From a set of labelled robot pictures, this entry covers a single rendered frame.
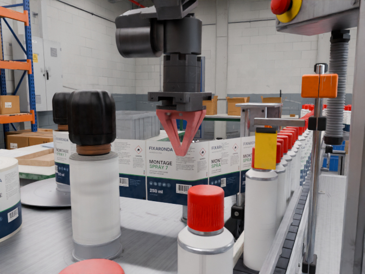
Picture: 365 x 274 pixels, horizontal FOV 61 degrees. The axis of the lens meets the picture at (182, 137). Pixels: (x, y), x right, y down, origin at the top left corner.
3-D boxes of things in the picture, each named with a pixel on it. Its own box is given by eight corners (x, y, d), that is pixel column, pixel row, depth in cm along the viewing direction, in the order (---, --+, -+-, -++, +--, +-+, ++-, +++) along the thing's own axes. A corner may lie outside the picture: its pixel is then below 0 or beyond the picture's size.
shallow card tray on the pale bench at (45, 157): (52, 153, 199) (52, 147, 199) (86, 155, 193) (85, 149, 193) (11, 164, 166) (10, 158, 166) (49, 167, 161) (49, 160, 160)
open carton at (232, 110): (224, 115, 589) (224, 95, 584) (229, 114, 628) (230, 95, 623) (246, 116, 572) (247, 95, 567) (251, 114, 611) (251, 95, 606)
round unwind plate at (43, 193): (72, 174, 114) (71, 171, 114) (142, 185, 101) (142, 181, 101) (-11, 199, 87) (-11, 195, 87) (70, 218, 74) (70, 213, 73)
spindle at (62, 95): (71, 182, 100) (67, 91, 96) (93, 185, 96) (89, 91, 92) (48, 190, 92) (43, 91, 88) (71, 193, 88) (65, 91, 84)
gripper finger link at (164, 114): (154, 156, 48) (154, 95, 47) (174, 148, 55) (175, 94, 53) (194, 161, 46) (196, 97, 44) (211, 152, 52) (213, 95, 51)
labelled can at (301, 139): (286, 186, 99) (289, 122, 96) (303, 188, 97) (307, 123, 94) (283, 191, 95) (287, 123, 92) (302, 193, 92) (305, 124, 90)
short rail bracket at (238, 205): (233, 238, 74) (234, 190, 72) (259, 244, 71) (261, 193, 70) (229, 244, 71) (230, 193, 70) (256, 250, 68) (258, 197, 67)
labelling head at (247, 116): (244, 182, 103) (246, 104, 100) (284, 187, 97) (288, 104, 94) (231, 194, 91) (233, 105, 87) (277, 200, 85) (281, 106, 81)
